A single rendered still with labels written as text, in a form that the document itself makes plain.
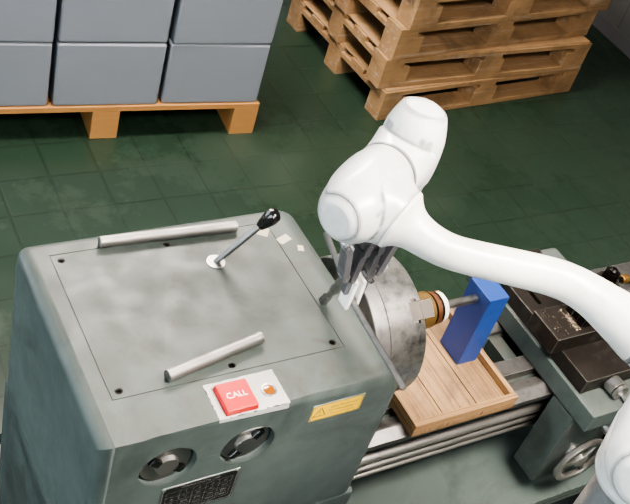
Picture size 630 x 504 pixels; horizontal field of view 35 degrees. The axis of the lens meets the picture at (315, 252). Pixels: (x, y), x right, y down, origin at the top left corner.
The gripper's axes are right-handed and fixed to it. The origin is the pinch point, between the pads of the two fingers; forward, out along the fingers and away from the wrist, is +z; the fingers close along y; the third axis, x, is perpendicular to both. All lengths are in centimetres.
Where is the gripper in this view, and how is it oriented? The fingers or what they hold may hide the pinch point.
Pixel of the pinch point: (352, 290)
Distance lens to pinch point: 182.0
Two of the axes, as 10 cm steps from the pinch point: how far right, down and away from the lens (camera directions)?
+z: -2.5, 7.2, 6.5
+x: -4.5, -6.8, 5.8
